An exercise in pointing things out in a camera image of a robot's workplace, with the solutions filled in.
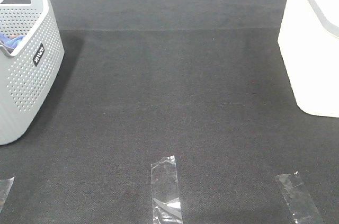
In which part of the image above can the clear tape strip centre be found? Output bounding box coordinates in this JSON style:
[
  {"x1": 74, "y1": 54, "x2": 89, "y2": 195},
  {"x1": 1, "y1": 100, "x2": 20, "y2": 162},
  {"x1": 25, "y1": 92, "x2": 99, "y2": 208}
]
[{"x1": 151, "y1": 156, "x2": 183, "y2": 223}]

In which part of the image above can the clear tape strip right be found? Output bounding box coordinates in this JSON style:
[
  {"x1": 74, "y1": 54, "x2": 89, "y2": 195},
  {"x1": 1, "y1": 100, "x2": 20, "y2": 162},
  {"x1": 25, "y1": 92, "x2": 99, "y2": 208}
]
[{"x1": 275, "y1": 171, "x2": 324, "y2": 224}]

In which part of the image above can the blue towel in basket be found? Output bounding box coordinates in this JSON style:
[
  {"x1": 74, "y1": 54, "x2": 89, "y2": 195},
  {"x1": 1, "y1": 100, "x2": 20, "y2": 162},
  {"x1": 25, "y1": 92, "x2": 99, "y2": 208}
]
[{"x1": 0, "y1": 33, "x2": 25, "y2": 53}]

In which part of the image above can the clear tape strip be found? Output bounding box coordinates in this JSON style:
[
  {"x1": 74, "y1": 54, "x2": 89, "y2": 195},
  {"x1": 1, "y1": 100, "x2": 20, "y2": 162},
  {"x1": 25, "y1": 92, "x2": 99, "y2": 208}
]
[
  {"x1": 0, "y1": 177, "x2": 15, "y2": 212},
  {"x1": 151, "y1": 156, "x2": 183, "y2": 223},
  {"x1": 275, "y1": 171, "x2": 324, "y2": 224}
]

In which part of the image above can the clear tape strip left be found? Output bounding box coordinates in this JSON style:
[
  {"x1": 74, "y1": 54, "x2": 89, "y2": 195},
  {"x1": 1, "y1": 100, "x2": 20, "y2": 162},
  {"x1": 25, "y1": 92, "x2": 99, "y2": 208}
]
[{"x1": 0, "y1": 177, "x2": 15, "y2": 212}]

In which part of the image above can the cream plastic storage bin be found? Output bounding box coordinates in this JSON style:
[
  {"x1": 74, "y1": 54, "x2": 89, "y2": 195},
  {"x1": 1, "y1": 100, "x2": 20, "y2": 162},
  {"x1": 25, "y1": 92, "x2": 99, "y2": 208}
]
[{"x1": 278, "y1": 0, "x2": 338, "y2": 118}]

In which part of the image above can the black fabric table mat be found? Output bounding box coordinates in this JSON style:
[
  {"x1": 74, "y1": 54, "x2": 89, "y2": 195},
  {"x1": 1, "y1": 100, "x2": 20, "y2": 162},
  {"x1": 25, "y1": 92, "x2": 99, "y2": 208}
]
[{"x1": 1, "y1": 0, "x2": 338, "y2": 223}]

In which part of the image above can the grey perforated laundry basket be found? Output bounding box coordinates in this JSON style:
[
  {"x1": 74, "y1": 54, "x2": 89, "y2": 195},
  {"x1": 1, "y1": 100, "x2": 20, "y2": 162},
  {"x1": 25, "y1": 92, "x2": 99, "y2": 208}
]
[{"x1": 1, "y1": 0, "x2": 65, "y2": 145}]

